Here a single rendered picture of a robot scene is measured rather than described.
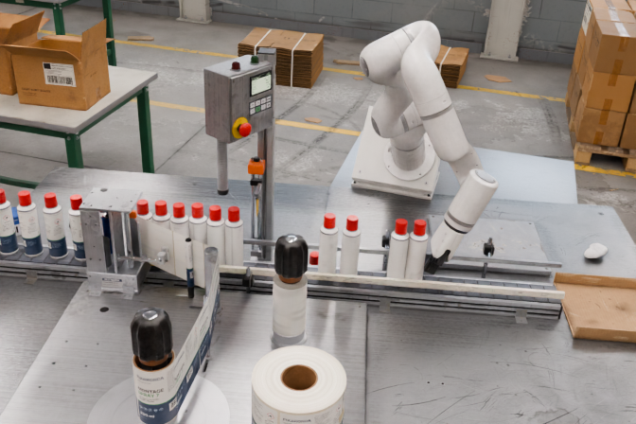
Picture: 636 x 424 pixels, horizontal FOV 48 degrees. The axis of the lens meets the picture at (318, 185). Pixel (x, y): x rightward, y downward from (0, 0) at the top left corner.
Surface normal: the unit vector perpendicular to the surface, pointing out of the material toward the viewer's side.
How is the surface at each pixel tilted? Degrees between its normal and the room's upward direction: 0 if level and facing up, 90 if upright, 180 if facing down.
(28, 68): 91
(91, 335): 0
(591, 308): 0
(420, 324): 0
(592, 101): 91
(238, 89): 90
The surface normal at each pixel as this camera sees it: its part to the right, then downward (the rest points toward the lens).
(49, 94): -0.18, 0.44
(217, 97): -0.63, 0.34
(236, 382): 0.04, -0.88
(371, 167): -0.16, -0.36
